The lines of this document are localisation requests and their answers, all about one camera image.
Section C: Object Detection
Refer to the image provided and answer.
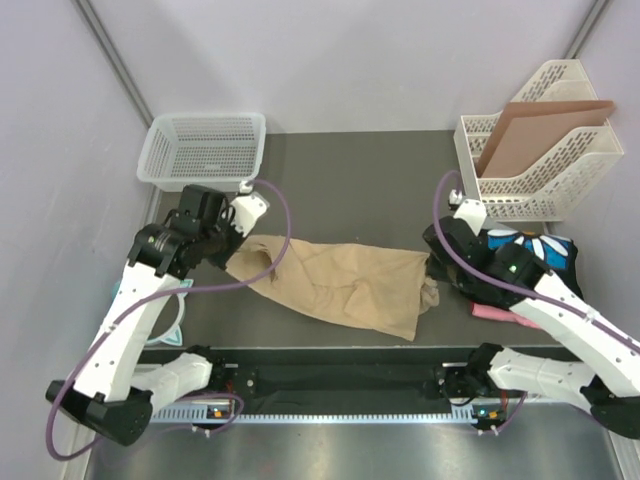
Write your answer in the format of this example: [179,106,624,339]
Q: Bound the beige t shirt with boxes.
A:
[226,235,439,341]

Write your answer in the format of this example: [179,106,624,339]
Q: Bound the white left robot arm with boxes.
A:
[45,185,269,460]

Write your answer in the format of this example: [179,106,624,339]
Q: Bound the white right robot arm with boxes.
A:
[423,216,639,440]

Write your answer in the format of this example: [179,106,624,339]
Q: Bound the pink folded t shirt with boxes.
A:
[471,302,539,329]

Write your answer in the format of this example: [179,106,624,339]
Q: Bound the black daisy print t shirt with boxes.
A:
[481,228,584,299]

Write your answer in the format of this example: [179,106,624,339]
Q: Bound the white perforated plastic basket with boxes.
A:
[136,112,267,192]

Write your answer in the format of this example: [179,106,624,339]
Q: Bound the cream plastic file organizer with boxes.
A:
[453,59,624,222]

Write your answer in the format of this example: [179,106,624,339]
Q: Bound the teal cat ear headphones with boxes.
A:
[111,278,194,347]

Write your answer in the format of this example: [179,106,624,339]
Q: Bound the brown cardboard folder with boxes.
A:
[476,100,616,178]

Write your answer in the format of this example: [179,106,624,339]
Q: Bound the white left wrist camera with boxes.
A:
[230,181,269,237]

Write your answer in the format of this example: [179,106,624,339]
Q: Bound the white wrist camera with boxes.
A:
[448,189,488,235]
[230,181,269,237]

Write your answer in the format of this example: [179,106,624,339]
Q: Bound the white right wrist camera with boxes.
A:
[448,189,488,235]

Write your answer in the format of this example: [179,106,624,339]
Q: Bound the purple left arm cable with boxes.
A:
[45,178,293,461]

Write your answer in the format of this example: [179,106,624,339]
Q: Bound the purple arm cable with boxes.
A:
[432,169,640,436]
[45,178,293,461]

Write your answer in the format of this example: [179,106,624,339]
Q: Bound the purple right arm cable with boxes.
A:
[432,169,640,436]

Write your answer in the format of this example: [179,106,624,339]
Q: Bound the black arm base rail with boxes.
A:
[142,344,501,400]

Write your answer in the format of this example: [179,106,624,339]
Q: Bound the grey slotted cable duct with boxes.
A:
[149,403,501,426]

